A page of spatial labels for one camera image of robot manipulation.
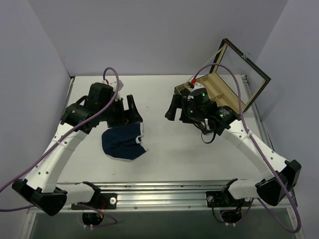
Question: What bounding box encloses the navy blue underwear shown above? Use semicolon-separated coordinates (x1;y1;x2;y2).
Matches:
102;122;148;162

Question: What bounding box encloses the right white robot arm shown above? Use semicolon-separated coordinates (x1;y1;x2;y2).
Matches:
165;84;302;206

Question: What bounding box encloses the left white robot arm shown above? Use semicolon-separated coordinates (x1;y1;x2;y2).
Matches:
12;82;147;216

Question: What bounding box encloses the aluminium rail frame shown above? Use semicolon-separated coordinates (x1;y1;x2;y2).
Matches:
21;74;306;239

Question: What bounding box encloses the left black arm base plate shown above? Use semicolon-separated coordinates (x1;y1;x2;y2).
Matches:
71;192;118;210

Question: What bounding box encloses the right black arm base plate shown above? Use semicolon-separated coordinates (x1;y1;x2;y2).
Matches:
205;191;251;208

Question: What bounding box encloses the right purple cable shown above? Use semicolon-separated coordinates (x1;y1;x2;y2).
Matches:
193;63;302;234

